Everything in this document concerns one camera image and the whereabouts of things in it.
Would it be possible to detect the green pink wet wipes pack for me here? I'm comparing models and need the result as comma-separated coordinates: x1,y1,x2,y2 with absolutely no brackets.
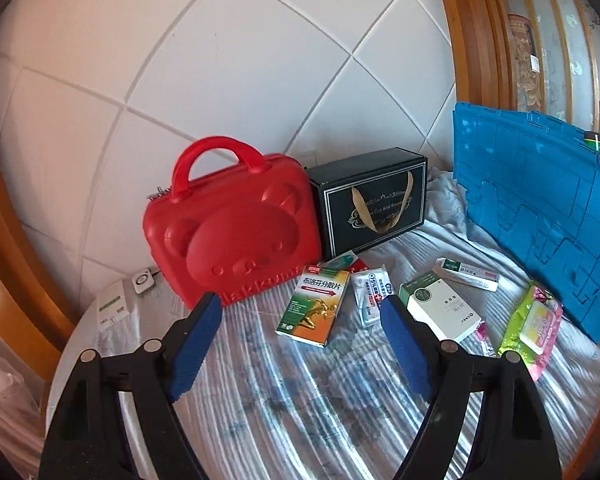
497,280,564,383

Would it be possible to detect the white rectangular device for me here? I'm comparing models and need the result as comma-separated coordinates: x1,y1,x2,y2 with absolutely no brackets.
97,280,131,331

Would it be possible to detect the black gift box gold ribbon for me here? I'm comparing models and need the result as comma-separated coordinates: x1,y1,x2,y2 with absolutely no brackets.
307,147,428,262

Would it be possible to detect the white blue medicine pack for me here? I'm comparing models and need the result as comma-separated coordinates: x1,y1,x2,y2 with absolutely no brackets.
351,266,397,329

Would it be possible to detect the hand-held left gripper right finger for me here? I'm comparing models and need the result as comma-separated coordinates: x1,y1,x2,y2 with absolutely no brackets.
379,296,563,480

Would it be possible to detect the blue plastic storage crate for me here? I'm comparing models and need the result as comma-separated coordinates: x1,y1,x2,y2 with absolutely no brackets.
452,101,600,345

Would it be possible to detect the small pink sachet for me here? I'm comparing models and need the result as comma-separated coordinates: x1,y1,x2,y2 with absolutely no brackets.
472,322,495,358

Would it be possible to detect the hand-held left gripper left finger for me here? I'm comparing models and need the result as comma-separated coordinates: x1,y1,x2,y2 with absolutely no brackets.
39,291,224,480

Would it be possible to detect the wooden slat glass partition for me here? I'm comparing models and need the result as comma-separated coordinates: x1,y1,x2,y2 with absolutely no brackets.
500,0,600,126

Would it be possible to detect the rolled patterned carpet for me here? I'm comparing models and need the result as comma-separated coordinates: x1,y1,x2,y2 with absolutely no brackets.
507,10,543,111

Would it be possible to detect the white ribbed cover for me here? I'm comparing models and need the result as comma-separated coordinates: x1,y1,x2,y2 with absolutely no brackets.
0,345,51,461

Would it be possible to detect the white toothpaste box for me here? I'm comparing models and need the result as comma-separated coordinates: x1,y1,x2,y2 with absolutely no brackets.
435,256,499,292

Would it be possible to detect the red teal medicine box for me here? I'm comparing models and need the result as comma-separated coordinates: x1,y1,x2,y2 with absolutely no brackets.
322,251,371,276

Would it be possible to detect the red bear-face carry case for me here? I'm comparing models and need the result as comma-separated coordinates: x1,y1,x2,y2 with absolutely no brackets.
142,135,323,311

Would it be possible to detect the white green medicine box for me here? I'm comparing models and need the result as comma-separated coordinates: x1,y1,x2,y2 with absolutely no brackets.
399,270,480,343

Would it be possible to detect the striped white tablecloth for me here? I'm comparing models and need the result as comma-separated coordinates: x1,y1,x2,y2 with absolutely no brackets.
47,165,600,480

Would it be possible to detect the green orange medicine box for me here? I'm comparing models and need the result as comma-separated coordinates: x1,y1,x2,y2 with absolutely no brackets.
275,264,351,348

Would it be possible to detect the wooden wall frame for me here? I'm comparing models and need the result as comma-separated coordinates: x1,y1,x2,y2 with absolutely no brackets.
0,0,518,381

